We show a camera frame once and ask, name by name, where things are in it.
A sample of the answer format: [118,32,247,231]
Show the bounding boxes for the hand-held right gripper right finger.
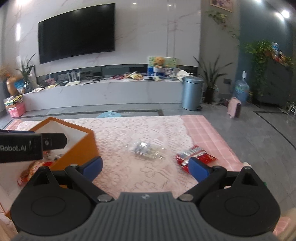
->
[176,157,264,203]

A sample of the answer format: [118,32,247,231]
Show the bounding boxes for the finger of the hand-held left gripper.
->
[42,133,68,150]

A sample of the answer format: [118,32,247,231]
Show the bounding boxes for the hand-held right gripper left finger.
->
[32,156,114,203]

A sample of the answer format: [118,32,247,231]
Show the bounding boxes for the red snack packet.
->
[176,146,218,173]

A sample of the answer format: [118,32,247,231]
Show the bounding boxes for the orange cardboard box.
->
[0,117,97,220]

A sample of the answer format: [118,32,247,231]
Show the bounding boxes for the yellow red snack bag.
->
[17,161,47,187]

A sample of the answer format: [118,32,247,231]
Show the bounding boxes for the pile of snacks on console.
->
[124,72,144,81]

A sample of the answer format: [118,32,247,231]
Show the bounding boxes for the pink checked tablecloth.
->
[5,115,292,235]

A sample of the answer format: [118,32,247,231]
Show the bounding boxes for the pink storage box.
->
[8,102,26,118]

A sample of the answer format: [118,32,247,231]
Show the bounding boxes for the stack of magazines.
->
[3,95,24,106]

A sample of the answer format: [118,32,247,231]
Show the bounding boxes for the clear white-label snack packet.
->
[126,140,166,160]

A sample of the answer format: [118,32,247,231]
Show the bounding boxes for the gold vase with dried flowers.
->
[0,65,19,96]

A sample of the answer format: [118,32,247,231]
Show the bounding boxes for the white router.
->
[67,71,81,85]

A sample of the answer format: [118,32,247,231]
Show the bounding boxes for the pink space heater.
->
[227,97,242,119]

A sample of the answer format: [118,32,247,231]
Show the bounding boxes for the blue-grey trash can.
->
[181,76,204,111]

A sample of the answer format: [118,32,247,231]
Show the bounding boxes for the green plant in vase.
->
[14,54,36,93]

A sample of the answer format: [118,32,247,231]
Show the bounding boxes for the white marble tv console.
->
[22,62,200,112]

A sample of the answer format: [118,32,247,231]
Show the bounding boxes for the potted long-leaf plant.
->
[193,56,233,104]

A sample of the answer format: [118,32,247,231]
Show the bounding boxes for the blue water bottle with pump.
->
[233,71,250,104]

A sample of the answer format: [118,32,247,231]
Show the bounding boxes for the white round object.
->
[177,70,189,82]

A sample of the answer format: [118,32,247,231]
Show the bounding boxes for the teddy bear picture board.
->
[147,56,178,80]

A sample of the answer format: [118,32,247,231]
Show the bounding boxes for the black television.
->
[38,3,116,65]

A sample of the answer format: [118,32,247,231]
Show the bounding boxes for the small white stool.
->
[285,102,296,115]

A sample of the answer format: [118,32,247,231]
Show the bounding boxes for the dark grey cabinet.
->
[257,58,293,108]

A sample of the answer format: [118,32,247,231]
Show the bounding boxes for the trailing green plant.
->
[245,40,274,96]

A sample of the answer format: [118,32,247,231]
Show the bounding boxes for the items on cabinet top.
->
[270,42,292,63]

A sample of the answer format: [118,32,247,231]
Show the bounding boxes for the framed picture with flowers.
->
[210,0,234,13]

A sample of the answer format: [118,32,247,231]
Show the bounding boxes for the climbing wall plant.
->
[206,9,241,47]

